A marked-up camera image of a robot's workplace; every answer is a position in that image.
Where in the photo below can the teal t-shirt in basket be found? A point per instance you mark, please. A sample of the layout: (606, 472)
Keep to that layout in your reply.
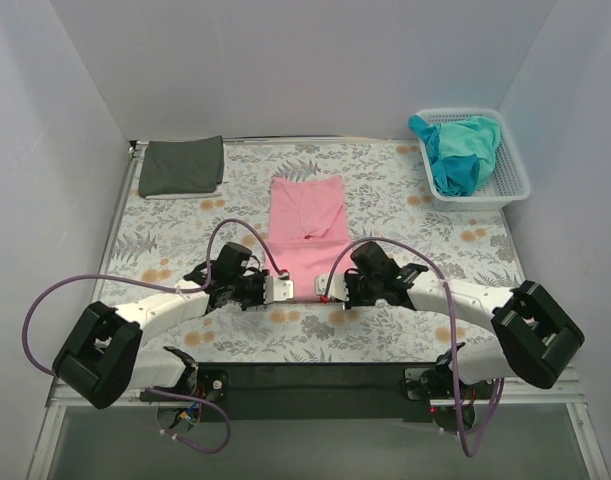
(461, 154)

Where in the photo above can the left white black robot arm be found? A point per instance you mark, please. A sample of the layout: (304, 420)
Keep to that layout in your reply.
(102, 358)

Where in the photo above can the folded dark grey t-shirt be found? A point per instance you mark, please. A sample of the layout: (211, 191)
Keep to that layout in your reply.
(173, 167)

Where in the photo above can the floral patterned table mat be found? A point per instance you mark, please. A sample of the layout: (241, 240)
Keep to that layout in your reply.
(386, 194)

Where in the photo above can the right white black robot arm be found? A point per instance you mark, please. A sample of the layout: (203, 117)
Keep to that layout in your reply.
(535, 339)

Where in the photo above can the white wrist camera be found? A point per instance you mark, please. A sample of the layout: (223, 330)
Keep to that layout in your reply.
(278, 290)
(331, 288)

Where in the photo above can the pink t-shirt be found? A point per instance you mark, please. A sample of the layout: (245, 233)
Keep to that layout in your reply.
(307, 229)

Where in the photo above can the white folded t-shirt under grey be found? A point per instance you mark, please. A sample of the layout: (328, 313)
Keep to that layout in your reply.
(184, 196)

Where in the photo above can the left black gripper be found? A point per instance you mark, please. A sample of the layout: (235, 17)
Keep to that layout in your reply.
(258, 292)

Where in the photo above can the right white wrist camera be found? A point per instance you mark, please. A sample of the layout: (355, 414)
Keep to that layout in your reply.
(331, 288)

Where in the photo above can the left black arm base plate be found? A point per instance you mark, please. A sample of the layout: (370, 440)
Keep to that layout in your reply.
(207, 384)

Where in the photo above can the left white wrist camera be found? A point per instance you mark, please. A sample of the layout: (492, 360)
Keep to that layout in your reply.
(278, 290)

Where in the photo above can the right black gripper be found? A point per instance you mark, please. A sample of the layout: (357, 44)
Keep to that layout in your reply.
(352, 289)

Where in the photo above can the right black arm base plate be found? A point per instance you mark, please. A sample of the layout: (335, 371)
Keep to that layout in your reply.
(429, 384)

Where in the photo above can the white plastic basket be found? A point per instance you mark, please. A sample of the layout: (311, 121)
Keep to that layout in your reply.
(507, 183)

